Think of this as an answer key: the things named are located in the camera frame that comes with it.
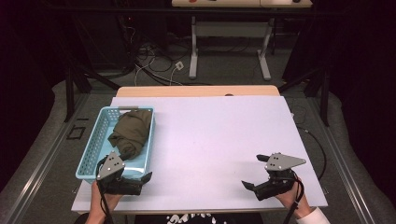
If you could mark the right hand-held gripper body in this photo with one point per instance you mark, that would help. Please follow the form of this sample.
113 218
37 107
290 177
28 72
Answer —
281 161

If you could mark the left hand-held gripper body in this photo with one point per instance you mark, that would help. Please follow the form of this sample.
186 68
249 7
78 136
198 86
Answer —
111 168

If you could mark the olive green cloth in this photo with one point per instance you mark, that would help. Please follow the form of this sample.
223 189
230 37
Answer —
132 132

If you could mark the light blue plastic basket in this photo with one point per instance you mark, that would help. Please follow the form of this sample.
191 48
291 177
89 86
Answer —
96 146

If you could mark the person's left hand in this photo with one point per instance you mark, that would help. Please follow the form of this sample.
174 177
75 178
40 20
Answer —
97 199

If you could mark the person's right hand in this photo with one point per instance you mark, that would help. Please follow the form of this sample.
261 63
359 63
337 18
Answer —
291 199

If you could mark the white table mat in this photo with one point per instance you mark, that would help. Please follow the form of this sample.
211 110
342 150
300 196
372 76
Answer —
218 140

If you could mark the person's black printed shirt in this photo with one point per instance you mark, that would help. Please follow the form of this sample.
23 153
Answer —
199 218

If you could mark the black metal stand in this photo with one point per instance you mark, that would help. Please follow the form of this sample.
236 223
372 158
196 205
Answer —
323 93
70 93

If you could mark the wooden table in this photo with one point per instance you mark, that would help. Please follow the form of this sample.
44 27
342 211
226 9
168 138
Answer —
196 91

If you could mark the white power plug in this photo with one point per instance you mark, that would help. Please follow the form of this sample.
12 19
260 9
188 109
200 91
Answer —
179 65

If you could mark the white-legged desk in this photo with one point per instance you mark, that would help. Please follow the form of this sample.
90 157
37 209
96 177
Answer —
230 29

